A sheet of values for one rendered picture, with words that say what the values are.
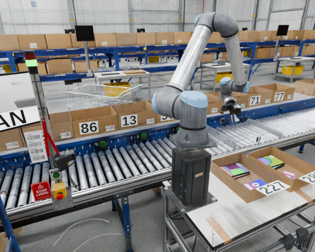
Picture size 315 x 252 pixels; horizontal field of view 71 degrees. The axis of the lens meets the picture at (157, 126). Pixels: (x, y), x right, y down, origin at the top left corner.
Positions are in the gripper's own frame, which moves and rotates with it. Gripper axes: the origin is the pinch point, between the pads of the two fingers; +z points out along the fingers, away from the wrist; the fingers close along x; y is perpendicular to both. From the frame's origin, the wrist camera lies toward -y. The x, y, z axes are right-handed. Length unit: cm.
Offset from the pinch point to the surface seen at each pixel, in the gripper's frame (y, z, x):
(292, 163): 46, 18, 30
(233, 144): 14.9, -17.3, 40.6
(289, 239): 30, 62, 57
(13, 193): -156, 33, 47
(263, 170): 16.2, 29.5, 25.5
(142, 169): -69, 12, 44
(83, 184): -111, 28, 44
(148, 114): -63, -48, 30
